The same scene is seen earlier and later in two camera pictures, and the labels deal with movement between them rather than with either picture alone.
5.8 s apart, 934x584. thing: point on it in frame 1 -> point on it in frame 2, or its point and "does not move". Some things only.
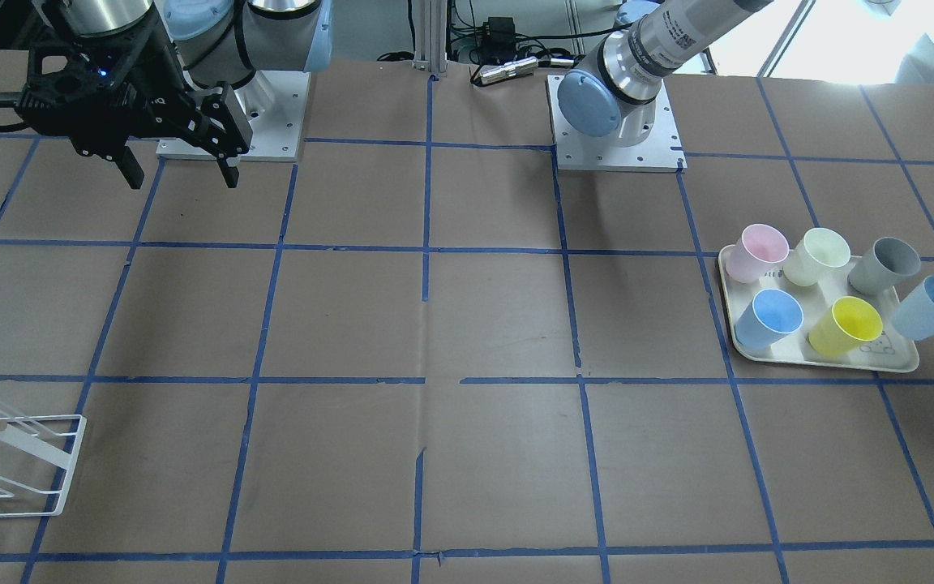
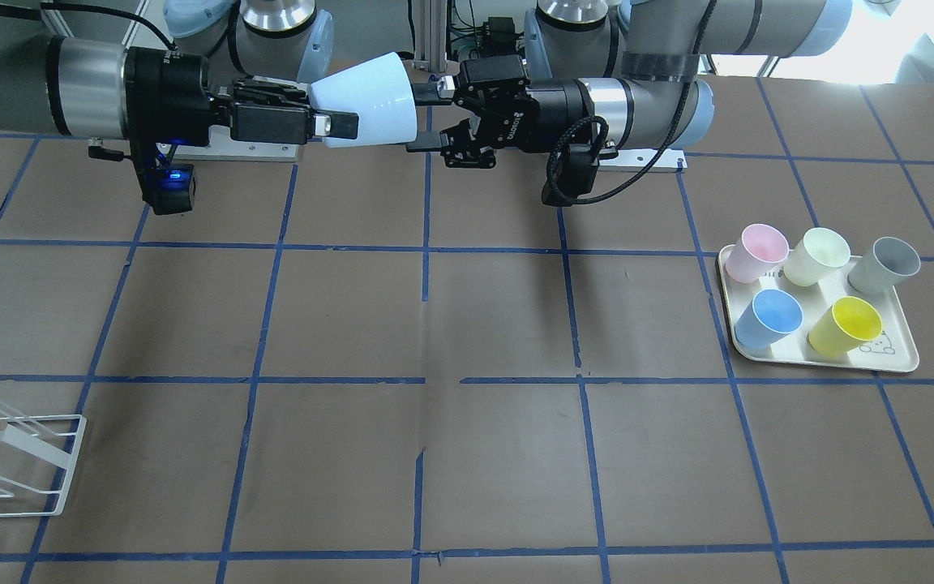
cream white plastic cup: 820,251 does not move
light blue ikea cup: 927,308 -> 379,91
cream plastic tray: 827,322 does not move
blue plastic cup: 771,314 does not move
